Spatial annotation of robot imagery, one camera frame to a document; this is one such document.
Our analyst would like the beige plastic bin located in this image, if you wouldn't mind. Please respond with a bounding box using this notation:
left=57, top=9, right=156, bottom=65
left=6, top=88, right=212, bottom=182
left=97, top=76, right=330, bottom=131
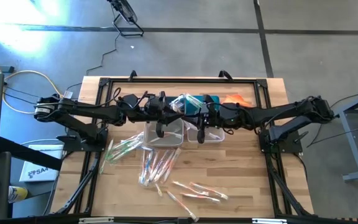
left=143, top=119, right=185, bottom=147

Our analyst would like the white metal plate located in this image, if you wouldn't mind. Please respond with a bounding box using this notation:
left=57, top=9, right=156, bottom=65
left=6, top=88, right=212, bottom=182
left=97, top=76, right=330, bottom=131
left=252, top=217, right=287, bottom=224
left=78, top=217, right=114, bottom=224

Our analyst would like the teal plastic bin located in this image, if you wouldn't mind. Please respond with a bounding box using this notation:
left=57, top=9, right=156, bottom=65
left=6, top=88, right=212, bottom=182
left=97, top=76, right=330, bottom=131
left=185, top=95, right=222, bottom=115

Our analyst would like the yellow can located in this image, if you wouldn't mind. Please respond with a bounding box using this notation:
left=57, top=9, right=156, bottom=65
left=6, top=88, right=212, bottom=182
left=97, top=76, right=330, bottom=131
left=7, top=185, right=29, bottom=203

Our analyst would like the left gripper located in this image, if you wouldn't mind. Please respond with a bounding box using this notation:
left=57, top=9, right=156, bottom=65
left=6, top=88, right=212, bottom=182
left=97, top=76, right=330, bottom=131
left=147, top=91, right=185, bottom=139

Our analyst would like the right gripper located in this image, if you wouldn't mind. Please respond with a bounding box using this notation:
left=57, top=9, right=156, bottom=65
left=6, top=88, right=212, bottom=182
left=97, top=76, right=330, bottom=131
left=183, top=95, right=223, bottom=144

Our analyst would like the yellow cable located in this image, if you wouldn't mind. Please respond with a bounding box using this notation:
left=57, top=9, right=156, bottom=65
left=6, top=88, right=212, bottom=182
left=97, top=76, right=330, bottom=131
left=0, top=51, right=67, bottom=114

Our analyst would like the clear plastic bin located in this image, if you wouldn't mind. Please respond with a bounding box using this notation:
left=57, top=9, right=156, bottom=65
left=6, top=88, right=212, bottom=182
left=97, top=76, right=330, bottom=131
left=186, top=123, right=226, bottom=144

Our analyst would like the white printed box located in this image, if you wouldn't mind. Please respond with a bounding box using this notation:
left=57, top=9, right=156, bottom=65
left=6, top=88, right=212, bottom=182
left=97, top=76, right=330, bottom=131
left=19, top=144, right=65, bottom=183

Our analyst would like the black floor cable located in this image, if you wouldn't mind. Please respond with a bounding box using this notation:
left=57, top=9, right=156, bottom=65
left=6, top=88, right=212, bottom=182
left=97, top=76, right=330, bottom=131
left=65, top=32, right=120, bottom=94

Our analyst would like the black floor fan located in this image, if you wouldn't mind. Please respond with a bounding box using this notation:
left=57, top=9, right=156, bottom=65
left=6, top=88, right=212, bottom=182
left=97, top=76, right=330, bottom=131
left=106, top=0, right=145, bottom=37

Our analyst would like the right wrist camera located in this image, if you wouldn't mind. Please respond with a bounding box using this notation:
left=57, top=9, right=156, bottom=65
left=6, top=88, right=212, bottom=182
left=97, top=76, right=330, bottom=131
left=221, top=105, right=241, bottom=126

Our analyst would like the orange cloth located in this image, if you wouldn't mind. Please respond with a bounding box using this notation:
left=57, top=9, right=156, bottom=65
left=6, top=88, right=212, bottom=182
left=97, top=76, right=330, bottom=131
left=221, top=94, right=253, bottom=109

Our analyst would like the grey metal stand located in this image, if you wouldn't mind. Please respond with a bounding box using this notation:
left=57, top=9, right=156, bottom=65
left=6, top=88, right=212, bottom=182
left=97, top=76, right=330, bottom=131
left=321, top=86, right=358, bottom=183

